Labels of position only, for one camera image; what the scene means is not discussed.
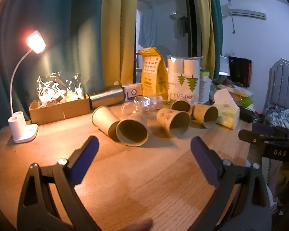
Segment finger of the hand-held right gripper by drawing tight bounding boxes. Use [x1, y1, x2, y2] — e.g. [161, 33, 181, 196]
[252, 122, 288, 136]
[238, 129, 289, 143]

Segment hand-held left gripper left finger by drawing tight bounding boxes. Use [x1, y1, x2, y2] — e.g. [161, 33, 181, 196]
[17, 135, 102, 231]

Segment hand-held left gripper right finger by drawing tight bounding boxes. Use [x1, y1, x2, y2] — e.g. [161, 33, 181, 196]
[190, 136, 273, 231]

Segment plain brown paper cup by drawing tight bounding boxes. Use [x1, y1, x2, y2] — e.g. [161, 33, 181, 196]
[192, 103, 219, 128]
[171, 100, 192, 116]
[92, 106, 121, 138]
[116, 118, 149, 147]

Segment printed brown paper cup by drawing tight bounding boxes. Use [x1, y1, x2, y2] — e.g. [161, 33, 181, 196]
[156, 108, 191, 136]

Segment paper cup sleeve pack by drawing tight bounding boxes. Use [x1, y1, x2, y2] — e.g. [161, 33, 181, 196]
[167, 56, 200, 103]

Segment person's left hand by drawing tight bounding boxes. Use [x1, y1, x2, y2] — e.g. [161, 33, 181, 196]
[120, 218, 154, 231]

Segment crumpled bedclothes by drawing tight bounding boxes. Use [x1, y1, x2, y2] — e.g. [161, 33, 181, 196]
[265, 106, 289, 131]

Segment yellow tissue pack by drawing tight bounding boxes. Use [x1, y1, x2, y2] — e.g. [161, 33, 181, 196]
[213, 89, 240, 129]

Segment yellow green plastic bag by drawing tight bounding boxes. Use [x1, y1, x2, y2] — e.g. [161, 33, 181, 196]
[231, 89, 254, 107]

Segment grey padded headboard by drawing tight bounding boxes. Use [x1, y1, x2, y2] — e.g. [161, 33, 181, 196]
[262, 58, 289, 116]

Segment cardboard box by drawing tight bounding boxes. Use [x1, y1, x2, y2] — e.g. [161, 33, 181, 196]
[29, 93, 91, 126]

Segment dark cloth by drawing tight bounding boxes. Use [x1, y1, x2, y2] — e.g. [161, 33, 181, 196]
[212, 76, 234, 87]

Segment black monitor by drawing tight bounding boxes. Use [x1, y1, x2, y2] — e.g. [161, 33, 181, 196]
[228, 56, 253, 87]

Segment steel thermos bottle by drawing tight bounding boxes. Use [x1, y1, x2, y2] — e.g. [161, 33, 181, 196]
[89, 85, 126, 110]

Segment green white box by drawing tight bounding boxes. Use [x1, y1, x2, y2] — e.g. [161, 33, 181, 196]
[199, 69, 211, 103]

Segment white desk lamp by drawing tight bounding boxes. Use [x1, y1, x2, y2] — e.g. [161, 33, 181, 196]
[8, 30, 47, 144]

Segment lit laptop screen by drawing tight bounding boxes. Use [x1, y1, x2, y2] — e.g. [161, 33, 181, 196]
[219, 55, 230, 76]

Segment clear plastic bottle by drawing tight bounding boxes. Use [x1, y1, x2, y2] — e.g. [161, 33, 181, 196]
[120, 95, 164, 121]

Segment clear plastic bag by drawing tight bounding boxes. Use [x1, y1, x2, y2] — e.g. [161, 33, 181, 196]
[36, 72, 86, 106]

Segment small white blue box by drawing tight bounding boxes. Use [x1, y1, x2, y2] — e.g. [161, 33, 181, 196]
[122, 83, 143, 102]

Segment yellow paper bag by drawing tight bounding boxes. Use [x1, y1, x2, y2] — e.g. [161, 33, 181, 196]
[138, 47, 169, 96]

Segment teal curtain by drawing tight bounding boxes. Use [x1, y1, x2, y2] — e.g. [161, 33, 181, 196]
[0, 0, 104, 135]
[208, 0, 224, 73]

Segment yellow curtain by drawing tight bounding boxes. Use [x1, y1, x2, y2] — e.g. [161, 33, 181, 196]
[195, 0, 216, 73]
[101, 0, 140, 87]

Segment white air conditioner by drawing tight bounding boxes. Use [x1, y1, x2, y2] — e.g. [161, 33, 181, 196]
[222, 3, 267, 20]

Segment hanging dark clothes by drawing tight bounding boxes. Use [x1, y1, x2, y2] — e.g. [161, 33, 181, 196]
[170, 12, 191, 39]

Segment hanging light shirt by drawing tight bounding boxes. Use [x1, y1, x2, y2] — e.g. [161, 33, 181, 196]
[138, 9, 158, 46]

